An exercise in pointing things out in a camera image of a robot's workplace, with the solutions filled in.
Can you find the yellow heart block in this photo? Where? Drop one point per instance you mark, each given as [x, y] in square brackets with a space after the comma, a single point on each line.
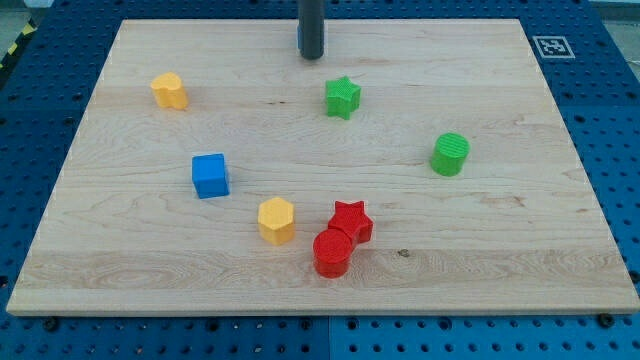
[169, 92]

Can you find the red star block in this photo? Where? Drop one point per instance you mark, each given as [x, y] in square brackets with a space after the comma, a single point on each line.
[352, 220]

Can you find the blue cube block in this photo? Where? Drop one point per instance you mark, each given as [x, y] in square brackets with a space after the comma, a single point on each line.
[209, 176]

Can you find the light wooden board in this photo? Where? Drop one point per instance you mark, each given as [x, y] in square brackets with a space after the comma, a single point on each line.
[517, 231]

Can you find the yellow hexagon block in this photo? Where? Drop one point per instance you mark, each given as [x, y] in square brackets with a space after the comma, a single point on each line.
[276, 221]

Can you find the white fiducial marker tag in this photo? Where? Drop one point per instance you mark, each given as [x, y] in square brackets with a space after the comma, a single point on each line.
[553, 47]

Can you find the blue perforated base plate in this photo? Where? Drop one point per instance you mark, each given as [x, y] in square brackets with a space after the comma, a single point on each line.
[47, 92]

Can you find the red cylinder block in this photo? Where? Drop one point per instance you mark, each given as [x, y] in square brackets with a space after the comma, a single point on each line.
[332, 251]

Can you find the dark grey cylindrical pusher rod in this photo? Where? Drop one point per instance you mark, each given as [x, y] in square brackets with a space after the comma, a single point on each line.
[311, 14]

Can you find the green cylinder block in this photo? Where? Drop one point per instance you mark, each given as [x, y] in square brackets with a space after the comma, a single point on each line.
[449, 154]

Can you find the green star block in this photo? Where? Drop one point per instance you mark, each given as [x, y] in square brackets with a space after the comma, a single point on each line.
[342, 97]

